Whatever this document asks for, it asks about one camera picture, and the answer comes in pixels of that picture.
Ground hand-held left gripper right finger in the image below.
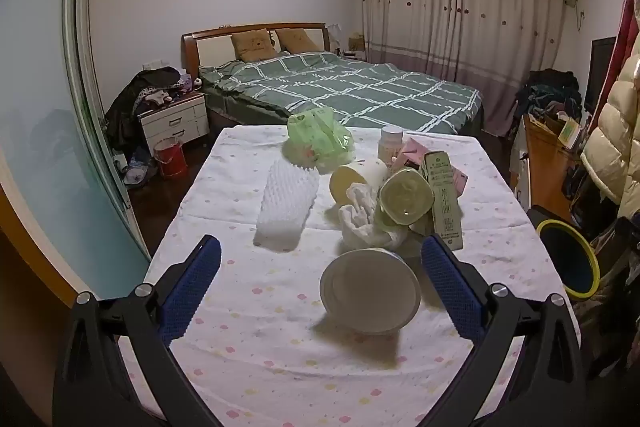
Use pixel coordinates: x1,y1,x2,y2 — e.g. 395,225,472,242
420,234,586,427

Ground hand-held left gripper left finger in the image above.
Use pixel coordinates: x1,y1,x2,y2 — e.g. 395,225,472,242
52,234,223,427

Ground white round tin can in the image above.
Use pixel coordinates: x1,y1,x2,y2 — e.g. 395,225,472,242
320,248,422,335

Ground clear round plastic container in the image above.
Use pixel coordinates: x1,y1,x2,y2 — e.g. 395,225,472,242
375,169,435,235

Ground white tissue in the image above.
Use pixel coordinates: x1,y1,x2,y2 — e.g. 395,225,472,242
337,184,411,253

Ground yellow-rimmed trash bin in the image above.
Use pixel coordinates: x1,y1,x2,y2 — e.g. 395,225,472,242
536,219,600,298

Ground white foam packing sheet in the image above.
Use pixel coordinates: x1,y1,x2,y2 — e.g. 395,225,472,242
252,158,321,254

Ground pink carton box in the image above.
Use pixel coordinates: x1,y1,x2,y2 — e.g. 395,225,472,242
392,137,470,198

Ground white paper cup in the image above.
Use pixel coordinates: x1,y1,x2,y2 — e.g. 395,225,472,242
329,158,391,204

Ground white pill bottle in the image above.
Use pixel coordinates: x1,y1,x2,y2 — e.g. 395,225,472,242
377,126,405,168

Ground green plastic bag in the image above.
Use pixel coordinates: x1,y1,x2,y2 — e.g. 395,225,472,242
282,108,356,170

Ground white floral tablecloth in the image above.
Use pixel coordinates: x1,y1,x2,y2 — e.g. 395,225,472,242
117,124,583,427

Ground white drawer cabinet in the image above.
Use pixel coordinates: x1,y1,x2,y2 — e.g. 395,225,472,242
510,152,531,208

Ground red bucket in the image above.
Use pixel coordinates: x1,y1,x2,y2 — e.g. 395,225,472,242
153,138,188,179

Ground plastic bags on floor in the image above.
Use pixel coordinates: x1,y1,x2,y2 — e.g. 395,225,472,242
112,152,156,185

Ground wooden desk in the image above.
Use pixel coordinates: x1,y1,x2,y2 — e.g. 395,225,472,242
522,114,591,223

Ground white nightstand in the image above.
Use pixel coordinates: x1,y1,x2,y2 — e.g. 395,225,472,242
138,92,210,156

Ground green card box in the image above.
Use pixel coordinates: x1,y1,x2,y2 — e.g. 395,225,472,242
557,117,581,150

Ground glass wardrobe sliding door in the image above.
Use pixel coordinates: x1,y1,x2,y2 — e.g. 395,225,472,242
0,0,153,303

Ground pile of dark clothes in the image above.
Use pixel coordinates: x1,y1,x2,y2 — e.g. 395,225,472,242
105,67,201,158

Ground heap of dark clothing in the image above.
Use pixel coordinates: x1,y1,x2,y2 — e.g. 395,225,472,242
515,69,583,128

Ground cream puffer jacket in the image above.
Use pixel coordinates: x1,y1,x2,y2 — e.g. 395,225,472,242
581,42,640,220

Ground green checked duvet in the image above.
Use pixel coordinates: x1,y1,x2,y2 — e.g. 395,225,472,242
198,51,483,134

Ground wooden bed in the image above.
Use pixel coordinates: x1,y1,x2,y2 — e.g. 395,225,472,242
181,23,485,138

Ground brown bear pillow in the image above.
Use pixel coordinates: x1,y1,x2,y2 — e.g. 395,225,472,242
231,28,278,62
276,28,321,54

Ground black television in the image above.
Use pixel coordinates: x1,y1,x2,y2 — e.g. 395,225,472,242
585,37,617,112

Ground beige and pink curtain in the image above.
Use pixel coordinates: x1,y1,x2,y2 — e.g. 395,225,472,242
356,0,571,138

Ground red garment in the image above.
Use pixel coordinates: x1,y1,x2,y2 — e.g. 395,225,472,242
611,0,640,102

